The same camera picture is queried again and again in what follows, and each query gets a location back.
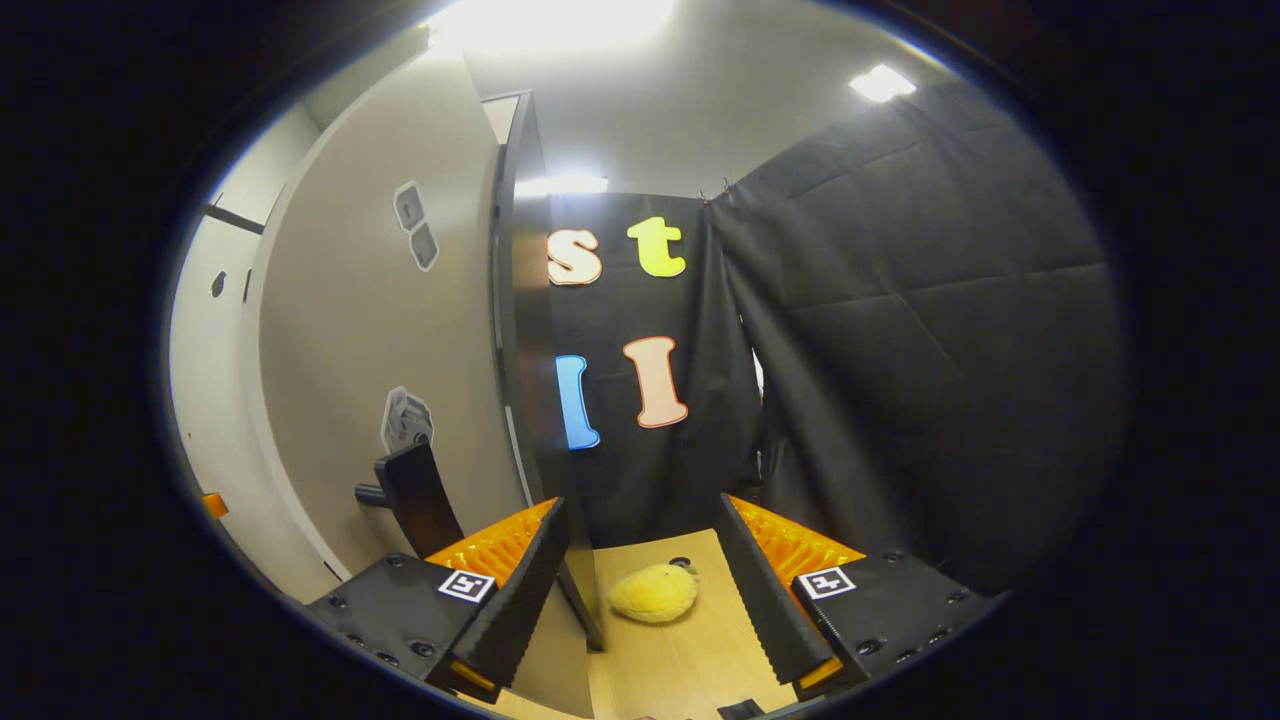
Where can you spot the ceiling light panel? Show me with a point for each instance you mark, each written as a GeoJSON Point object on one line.
{"type": "Point", "coordinates": [560, 186]}
{"type": "Point", "coordinates": [555, 22]}
{"type": "Point", "coordinates": [882, 84]}

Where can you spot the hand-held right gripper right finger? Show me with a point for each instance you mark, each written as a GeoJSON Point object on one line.
{"type": "Point", "coordinates": [760, 590]}

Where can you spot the yellow plush toy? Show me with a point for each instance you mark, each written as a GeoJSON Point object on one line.
{"type": "Point", "coordinates": [652, 595]}

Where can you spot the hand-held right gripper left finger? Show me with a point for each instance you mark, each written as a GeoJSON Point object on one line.
{"type": "Point", "coordinates": [515, 600]}

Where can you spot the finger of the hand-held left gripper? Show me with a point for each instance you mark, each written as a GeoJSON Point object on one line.
{"type": "Point", "coordinates": [214, 505]}

